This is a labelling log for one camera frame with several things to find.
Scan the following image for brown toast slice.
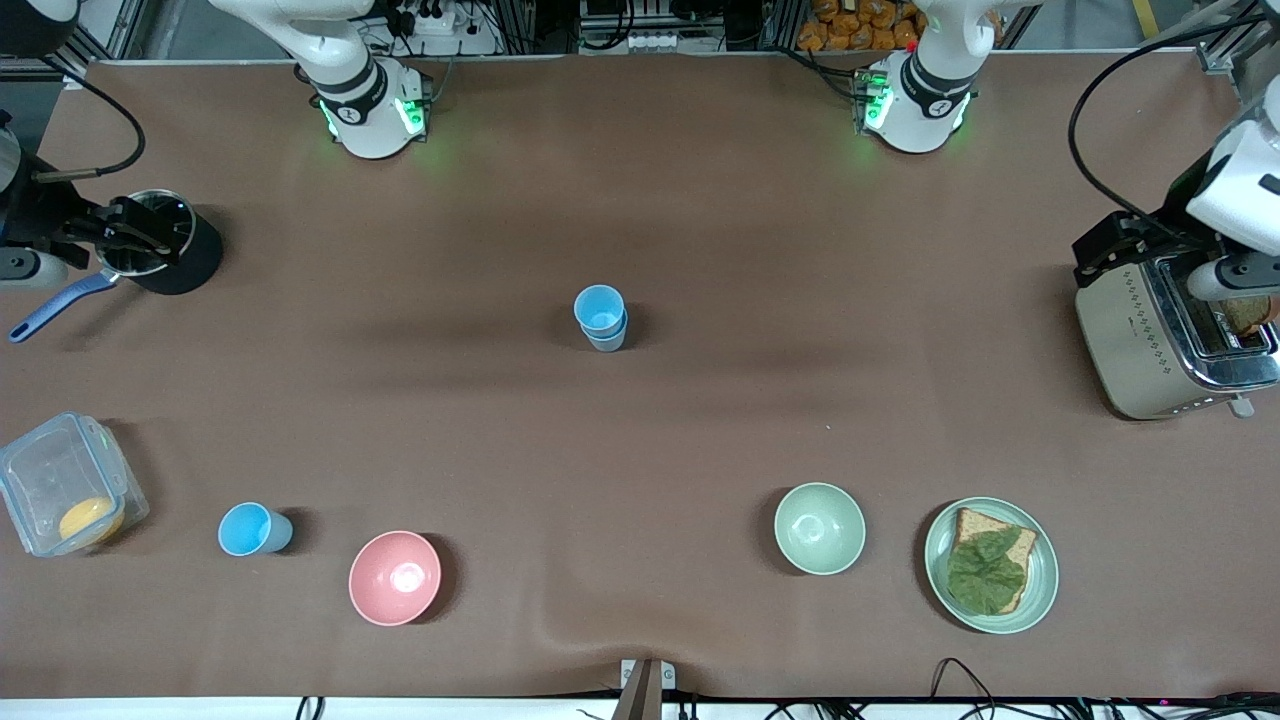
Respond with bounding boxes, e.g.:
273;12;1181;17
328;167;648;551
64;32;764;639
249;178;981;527
1222;296;1275;337

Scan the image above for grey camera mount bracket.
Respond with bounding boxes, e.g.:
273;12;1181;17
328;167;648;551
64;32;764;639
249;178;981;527
619;657;677;720

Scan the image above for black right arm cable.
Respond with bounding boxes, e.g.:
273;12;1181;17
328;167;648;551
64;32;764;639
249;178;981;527
35;52;148;183

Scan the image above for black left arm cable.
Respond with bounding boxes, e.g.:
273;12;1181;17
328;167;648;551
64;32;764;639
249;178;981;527
1066;10;1271;226

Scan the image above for orange snack packet pile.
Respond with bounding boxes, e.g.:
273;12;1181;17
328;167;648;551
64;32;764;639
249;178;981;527
797;0;926;53

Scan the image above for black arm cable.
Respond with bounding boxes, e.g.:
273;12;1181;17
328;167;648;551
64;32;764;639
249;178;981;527
35;52;148;183
1066;10;1271;226

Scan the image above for white power strip with plugs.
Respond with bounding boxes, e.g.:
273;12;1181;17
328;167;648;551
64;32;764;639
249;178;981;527
385;0;473;37

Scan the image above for silver toaster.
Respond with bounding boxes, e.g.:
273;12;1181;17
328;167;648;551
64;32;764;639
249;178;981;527
1075;250;1280;421

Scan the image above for green lettuce leaf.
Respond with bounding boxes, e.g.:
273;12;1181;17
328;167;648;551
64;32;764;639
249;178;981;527
946;528;1031;615

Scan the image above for pale green bowl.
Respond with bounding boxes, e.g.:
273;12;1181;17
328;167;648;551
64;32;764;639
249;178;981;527
773;482;867;577

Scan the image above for yellow orange round fruit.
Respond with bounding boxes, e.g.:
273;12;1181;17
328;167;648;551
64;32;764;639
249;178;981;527
58;496;126;546

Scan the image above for pale green plate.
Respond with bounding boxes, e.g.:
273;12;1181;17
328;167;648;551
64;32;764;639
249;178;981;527
923;496;1060;635

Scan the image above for blue plastic cup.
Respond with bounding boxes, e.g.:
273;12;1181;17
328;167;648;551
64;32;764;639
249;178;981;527
218;501;295;557
573;284;628;339
584;312;630;354

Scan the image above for brown table cloth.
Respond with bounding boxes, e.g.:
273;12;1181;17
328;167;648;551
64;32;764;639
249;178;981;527
0;50;1280;701

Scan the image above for pink bowl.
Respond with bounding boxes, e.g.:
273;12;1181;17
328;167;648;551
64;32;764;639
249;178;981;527
348;530;443;628

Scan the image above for brown bread slice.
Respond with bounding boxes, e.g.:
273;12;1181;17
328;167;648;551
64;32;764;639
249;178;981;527
948;507;1038;615

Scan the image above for black saucepan with blue handle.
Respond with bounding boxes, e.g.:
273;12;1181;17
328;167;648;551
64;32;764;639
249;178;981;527
8;188;225;345

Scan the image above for clear plastic storage container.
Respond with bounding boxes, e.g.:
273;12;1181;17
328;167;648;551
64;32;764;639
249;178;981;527
0;411;151;558

